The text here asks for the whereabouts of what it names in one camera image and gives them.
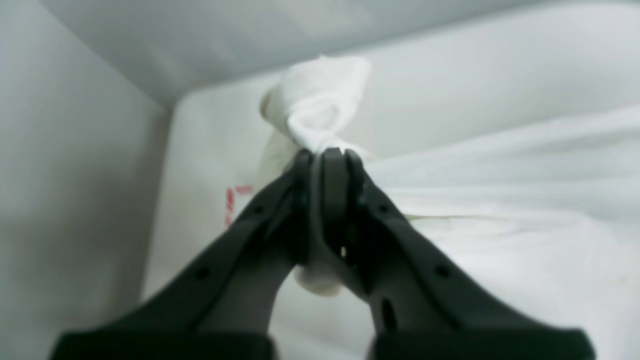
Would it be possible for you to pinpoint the white printed T-shirt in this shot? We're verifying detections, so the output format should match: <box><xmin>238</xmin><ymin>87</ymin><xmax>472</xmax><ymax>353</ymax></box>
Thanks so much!
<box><xmin>259</xmin><ymin>56</ymin><xmax>640</xmax><ymax>360</ymax></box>

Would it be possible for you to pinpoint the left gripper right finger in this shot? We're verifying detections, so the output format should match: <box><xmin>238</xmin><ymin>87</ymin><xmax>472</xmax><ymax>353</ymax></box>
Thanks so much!
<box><xmin>320</xmin><ymin>148</ymin><xmax>595</xmax><ymax>360</ymax></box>

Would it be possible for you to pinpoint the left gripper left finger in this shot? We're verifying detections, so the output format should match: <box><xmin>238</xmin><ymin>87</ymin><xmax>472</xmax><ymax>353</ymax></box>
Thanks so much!
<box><xmin>52</xmin><ymin>150</ymin><xmax>313</xmax><ymax>360</ymax></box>

